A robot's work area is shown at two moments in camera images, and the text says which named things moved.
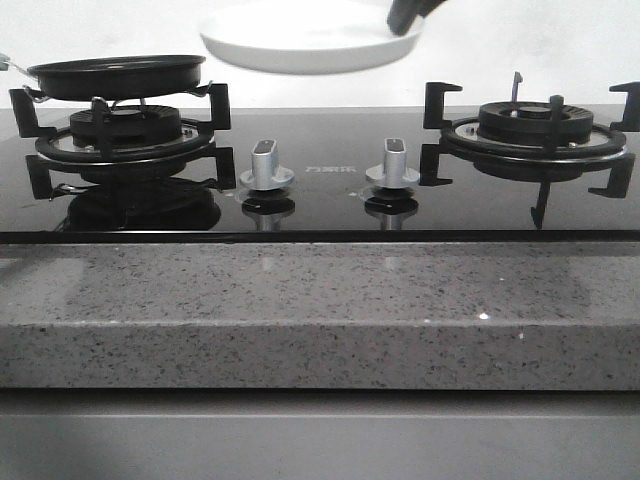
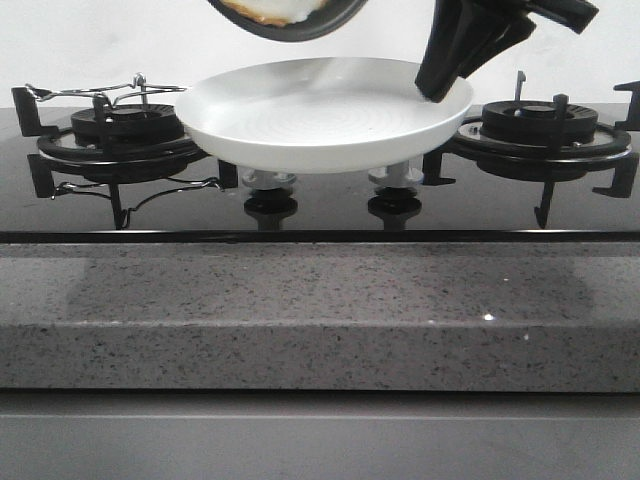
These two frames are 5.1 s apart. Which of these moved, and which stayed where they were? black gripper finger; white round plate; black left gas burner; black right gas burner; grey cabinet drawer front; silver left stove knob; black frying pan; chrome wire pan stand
Moved: white round plate; chrome wire pan stand; black gripper finger; black frying pan
Stayed: grey cabinet drawer front; black left gas burner; silver left stove knob; black right gas burner
